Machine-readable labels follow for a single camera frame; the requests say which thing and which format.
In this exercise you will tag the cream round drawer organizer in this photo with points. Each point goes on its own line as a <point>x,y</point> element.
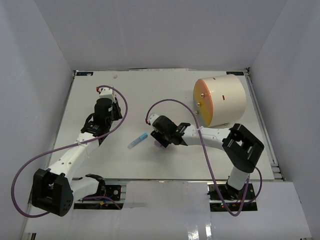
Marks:
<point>219,100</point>

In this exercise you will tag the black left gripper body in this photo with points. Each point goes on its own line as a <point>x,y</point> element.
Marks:
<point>116,114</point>

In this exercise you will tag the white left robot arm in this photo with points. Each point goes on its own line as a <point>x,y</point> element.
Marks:
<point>54,189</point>

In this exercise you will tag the aluminium rail right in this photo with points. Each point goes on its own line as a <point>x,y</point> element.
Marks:
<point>266,139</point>

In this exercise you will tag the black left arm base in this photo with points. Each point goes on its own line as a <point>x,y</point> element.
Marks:
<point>111,191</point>

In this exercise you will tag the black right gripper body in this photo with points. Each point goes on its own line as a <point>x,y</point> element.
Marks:
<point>163,139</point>

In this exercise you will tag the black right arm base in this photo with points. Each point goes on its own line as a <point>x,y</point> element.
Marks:
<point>233,200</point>

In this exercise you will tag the purple eraser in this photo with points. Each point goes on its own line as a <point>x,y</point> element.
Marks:
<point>157,144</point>

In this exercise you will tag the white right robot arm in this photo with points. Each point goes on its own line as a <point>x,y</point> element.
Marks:
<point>242,147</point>

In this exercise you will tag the blue cap clear highlighter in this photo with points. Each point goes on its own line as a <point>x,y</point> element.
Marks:
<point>137,140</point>

